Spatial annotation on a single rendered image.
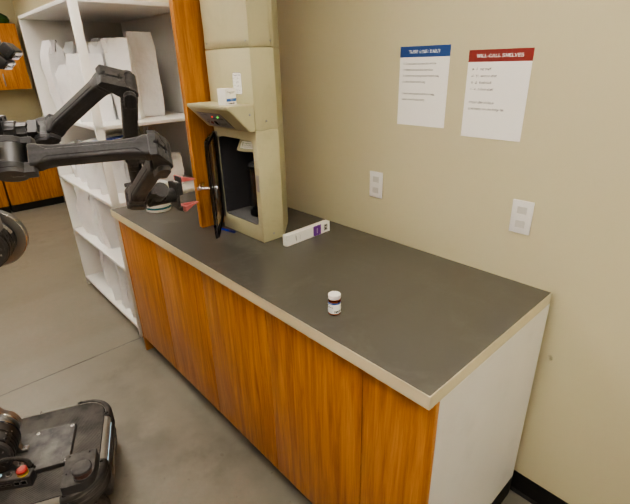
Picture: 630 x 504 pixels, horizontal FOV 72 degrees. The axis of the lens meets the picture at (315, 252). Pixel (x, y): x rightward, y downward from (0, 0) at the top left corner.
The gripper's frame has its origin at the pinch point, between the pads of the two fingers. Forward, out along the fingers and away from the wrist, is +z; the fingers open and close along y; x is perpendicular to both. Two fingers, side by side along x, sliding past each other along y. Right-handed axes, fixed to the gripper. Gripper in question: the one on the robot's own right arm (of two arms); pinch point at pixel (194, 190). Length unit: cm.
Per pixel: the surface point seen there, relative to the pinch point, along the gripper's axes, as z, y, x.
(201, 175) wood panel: 14.5, 1.2, 19.7
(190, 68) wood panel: 15, 47, 19
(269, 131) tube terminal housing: 26.8, 22.0, -17.9
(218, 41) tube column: 20, 56, 2
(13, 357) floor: -67, -116, 138
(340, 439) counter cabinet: -5, -66, -88
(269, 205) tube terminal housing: 24.9, -8.4, -17.1
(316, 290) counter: 7, -26, -64
